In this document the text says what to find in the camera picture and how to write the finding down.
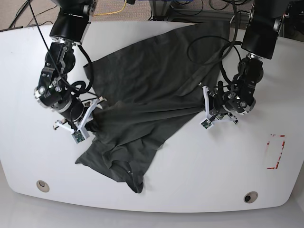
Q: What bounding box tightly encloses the red tape rectangle marking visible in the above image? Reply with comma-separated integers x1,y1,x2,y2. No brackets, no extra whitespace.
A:
264,134,286,170

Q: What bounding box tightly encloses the right table cable grommet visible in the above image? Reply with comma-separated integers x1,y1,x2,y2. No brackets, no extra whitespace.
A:
244,191,258,204

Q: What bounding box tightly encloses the left table cable grommet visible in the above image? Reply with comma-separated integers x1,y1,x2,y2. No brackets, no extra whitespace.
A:
36,180,50,193

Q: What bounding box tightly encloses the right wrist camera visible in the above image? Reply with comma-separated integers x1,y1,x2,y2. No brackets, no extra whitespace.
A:
71,130,90,144

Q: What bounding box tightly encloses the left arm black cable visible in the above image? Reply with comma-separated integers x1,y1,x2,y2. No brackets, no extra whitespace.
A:
187,0,243,83

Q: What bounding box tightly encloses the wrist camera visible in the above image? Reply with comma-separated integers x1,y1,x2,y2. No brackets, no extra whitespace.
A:
200,118,214,130
71,130,90,144

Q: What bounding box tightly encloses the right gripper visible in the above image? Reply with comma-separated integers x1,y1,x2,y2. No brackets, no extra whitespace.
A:
52,96,106,135

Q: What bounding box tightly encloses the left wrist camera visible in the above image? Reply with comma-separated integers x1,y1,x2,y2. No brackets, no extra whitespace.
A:
200,118,214,130

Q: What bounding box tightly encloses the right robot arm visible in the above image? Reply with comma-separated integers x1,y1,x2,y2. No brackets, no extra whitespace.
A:
34,0,98,133

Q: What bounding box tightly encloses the black cable on floor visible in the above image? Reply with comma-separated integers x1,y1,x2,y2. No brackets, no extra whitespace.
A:
9,0,57,28

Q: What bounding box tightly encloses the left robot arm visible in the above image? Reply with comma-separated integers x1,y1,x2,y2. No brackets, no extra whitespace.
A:
200,0,291,129

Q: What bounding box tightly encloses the table cable grommet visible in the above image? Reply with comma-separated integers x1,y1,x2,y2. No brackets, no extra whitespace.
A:
36,180,50,193
244,191,258,204

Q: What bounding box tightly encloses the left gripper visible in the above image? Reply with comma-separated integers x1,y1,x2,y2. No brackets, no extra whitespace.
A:
198,82,238,125

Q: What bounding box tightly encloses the aluminium frame stand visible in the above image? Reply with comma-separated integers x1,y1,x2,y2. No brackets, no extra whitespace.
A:
149,0,253,25

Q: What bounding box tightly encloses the dark grey t-shirt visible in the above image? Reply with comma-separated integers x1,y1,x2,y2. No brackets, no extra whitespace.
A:
76,21,230,193

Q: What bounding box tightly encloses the yellow cable on floor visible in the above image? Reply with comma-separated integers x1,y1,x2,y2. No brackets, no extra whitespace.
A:
92,0,126,17

